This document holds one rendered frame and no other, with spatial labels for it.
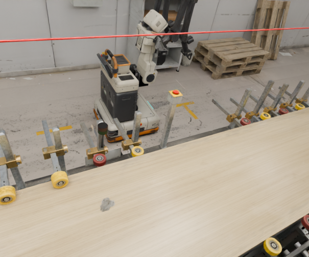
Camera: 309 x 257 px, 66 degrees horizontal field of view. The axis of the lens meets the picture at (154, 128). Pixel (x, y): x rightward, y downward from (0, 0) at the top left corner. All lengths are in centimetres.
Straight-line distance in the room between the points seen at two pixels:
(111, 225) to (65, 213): 23
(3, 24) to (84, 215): 308
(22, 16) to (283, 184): 355
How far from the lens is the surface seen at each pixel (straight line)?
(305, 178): 191
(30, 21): 390
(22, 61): 411
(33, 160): 279
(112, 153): 173
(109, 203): 131
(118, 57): 266
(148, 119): 282
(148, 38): 245
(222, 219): 141
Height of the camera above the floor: 204
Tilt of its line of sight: 41 degrees down
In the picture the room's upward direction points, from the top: 11 degrees clockwise
